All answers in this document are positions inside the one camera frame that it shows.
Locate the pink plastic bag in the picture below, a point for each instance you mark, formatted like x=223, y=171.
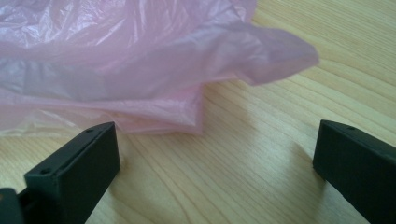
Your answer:
x=130, y=62

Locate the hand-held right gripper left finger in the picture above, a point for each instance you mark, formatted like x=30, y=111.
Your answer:
x=74, y=174

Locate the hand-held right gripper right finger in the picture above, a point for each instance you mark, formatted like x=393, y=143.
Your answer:
x=358, y=168

